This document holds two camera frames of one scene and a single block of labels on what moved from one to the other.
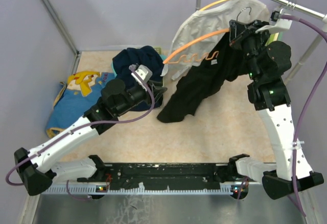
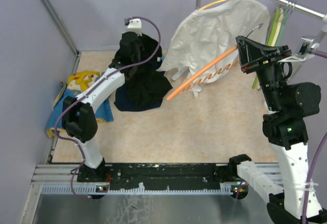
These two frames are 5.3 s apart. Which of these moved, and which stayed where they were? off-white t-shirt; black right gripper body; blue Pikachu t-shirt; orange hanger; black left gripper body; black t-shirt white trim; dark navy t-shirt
Moved: black left gripper body; black right gripper body; orange hanger; black t-shirt white trim; dark navy t-shirt
Stayed: off-white t-shirt; blue Pikachu t-shirt
